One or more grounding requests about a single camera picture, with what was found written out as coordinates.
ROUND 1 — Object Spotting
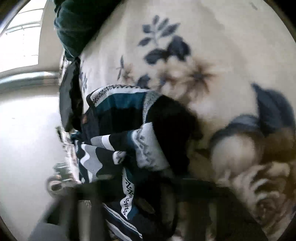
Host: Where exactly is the window with bars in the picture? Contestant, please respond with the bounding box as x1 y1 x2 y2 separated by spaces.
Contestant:
1 0 47 72

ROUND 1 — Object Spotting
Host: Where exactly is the dark teal fleece blanket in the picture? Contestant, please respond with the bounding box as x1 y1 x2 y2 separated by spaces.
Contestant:
54 0 121 61

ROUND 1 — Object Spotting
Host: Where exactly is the striped navy grey sweater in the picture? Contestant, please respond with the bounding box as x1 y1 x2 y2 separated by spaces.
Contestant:
71 84 202 240

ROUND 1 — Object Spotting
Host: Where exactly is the floral cream bed blanket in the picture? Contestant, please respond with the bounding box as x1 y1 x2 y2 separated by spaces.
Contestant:
59 0 296 241

